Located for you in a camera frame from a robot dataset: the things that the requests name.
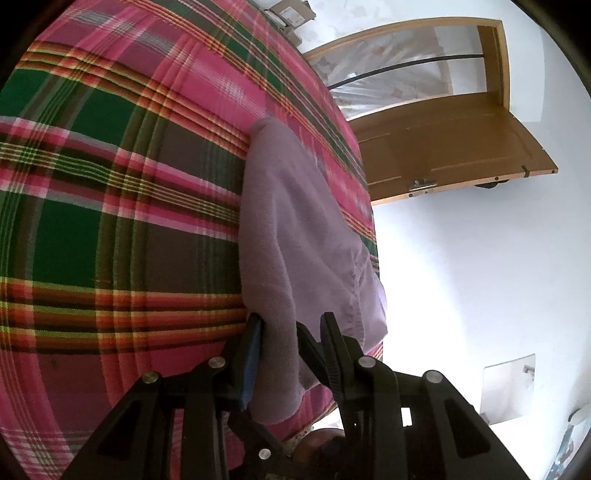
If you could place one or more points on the brown cardboard box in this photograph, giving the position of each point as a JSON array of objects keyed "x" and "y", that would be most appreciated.
[{"x": 294, "y": 13}]

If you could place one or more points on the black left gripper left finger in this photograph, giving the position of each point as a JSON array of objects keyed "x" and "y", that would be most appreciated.
[{"x": 134, "y": 440}]

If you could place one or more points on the plastic door curtain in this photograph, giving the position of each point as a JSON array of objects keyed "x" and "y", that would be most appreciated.
[{"x": 402, "y": 67}]

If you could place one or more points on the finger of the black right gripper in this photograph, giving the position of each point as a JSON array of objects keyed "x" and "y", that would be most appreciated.
[{"x": 316, "y": 354}]

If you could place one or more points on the right hand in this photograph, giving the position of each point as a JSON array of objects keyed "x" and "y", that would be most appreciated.
[{"x": 322, "y": 452}]

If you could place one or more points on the purple fleece garment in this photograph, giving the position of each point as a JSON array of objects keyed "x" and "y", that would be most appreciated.
[{"x": 298, "y": 259}]

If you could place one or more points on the wooden door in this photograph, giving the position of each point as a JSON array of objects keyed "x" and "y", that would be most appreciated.
[{"x": 445, "y": 144}]

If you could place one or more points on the pink plaid bed sheet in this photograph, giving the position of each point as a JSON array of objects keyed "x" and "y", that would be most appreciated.
[{"x": 124, "y": 132}]

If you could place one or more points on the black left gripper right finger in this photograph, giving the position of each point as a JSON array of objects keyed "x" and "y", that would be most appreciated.
[{"x": 400, "y": 426}]

